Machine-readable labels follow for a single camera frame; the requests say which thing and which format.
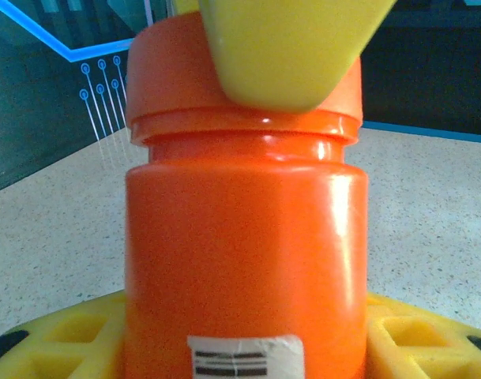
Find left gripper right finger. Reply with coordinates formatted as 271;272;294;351
365;291;481;379

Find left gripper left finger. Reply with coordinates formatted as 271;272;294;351
0;291;127;379

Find orange pill bottle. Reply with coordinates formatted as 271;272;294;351
122;132;370;379

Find blue table edge strip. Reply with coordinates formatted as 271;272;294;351
360;120;481;145

